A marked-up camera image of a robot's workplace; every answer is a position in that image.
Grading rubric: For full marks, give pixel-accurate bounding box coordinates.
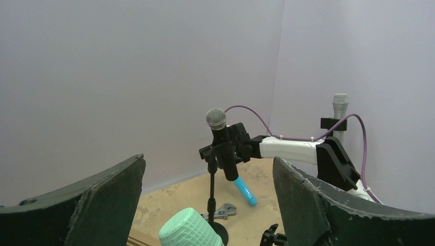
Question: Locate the red-handled adjustable wrench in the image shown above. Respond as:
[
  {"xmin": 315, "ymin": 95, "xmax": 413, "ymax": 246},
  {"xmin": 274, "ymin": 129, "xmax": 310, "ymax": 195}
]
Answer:
[{"xmin": 213, "ymin": 203, "xmax": 236, "ymax": 220}]

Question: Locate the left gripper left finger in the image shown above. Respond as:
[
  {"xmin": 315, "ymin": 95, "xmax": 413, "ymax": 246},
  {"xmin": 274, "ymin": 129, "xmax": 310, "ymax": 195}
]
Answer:
[{"xmin": 1, "ymin": 154, "xmax": 146, "ymax": 245}]

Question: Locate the black round shock-mount stand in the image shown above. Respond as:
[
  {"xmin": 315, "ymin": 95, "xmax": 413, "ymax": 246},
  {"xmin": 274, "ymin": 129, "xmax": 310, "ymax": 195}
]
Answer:
[{"xmin": 260, "ymin": 223, "xmax": 288, "ymax": 246}]

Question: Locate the black handheld microphone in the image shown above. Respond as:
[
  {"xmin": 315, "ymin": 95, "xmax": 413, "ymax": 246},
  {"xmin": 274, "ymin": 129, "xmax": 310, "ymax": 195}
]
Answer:
[{"xmin": 206, "ymin": 108, "xmax": 239, "ymax": 181}]

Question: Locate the black stand right side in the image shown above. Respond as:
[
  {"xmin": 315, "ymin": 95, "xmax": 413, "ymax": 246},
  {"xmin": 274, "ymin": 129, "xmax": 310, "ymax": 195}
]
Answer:
[{"xmin": 320, "ymin": 118, "xmax": 347, "ymax": 131}]

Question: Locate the mint green microphone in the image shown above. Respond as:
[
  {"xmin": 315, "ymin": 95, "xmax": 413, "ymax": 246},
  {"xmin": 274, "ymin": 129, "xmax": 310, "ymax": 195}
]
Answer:
[{"xmin": 159, "ymin": 208, "xmax": 224, "ymax": 246}]

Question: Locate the blue microphone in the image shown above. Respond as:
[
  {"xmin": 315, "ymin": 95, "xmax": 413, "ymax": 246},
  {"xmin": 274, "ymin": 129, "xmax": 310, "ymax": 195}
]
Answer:
[{"xmin": 233, "ymin": 176, "xmax": 258, "ymax": 207}]

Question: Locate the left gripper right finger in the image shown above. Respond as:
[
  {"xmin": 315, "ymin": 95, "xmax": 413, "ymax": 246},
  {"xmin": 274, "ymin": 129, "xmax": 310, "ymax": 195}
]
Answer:
[{"xmin": 272, "ymin": 157, "xmax": 434, "ymax": 245}]

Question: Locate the silver grey microphone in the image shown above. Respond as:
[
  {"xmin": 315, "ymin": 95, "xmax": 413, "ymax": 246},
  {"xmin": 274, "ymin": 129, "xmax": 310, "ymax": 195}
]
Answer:
[{"xmin": 332, "ymin": 93, "xmax": 349, "ymax": 144}]

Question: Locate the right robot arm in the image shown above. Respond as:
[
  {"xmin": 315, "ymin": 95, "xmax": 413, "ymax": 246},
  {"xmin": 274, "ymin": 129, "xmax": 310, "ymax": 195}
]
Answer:
[{"xmin": 228, "ymin": 122, "xmax": 380, "ymax": 203}]

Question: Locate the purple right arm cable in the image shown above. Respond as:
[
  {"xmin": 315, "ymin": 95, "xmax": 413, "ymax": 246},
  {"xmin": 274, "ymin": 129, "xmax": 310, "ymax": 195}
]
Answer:
[{"xmin": 224, "ymin": 105, "xmax": 383, "ymax": 205}]

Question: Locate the black round-base mic stand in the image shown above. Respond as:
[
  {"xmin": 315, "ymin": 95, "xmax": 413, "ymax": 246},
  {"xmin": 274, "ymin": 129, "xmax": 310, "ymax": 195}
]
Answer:
[{"xmin": 199, "ymin": 142, "xmax": 231, "ymax": 245}]

